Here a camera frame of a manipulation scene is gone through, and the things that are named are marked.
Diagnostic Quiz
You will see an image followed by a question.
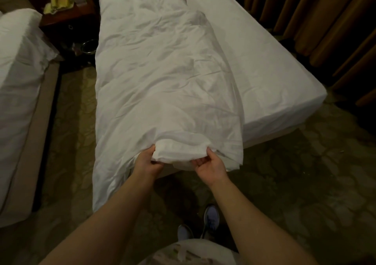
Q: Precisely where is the person's left hand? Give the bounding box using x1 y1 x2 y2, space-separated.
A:
130 144 165 182

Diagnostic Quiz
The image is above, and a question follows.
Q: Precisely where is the person's right hand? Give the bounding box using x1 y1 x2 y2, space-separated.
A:
191 147 230 187

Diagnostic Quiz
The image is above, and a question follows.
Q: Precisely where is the white duvet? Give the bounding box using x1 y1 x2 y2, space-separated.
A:
91 0 245 212

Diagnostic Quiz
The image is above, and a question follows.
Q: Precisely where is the person's left forearm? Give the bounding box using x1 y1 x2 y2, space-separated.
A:
38 174 156 265

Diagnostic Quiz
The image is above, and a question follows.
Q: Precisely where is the person's right forearm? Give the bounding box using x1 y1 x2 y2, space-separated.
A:
208 180 321 265

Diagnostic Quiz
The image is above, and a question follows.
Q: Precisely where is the person's white shoe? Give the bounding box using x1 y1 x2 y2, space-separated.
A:
177 223 193 243
202 204 221 236

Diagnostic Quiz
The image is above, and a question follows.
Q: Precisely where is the person's white shirt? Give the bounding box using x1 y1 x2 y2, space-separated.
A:
138 238 244 265

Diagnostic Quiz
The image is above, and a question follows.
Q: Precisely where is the black trash bin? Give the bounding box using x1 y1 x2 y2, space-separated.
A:
79 38 99 56

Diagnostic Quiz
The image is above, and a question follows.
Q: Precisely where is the reddish wooden nightstand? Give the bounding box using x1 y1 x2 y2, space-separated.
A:
38 0 99 63

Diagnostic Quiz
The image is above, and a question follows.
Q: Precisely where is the yellow telephone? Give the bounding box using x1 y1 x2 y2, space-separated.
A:
43 0 75 15

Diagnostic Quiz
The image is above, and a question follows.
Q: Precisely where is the brown curtain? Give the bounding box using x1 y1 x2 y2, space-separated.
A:
244 0 376 107

